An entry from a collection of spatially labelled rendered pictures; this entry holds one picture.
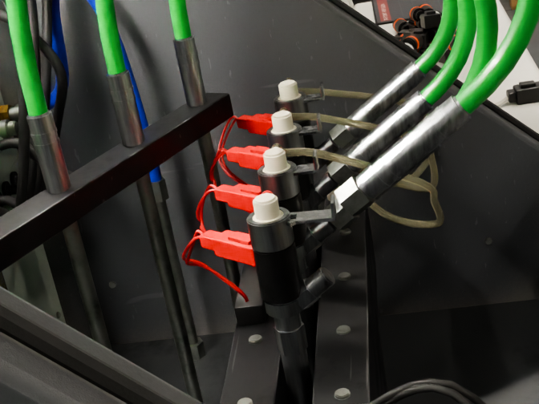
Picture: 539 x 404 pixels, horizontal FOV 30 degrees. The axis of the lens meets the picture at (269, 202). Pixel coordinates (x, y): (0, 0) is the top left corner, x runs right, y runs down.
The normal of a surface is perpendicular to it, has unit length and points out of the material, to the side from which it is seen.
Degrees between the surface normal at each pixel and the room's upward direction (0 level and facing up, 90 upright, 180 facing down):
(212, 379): 0
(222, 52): 90
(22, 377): 48
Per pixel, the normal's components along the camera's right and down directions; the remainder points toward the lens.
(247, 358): -0.17, -0.90
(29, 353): 0.54, -0.75
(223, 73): -0.07, 0.41
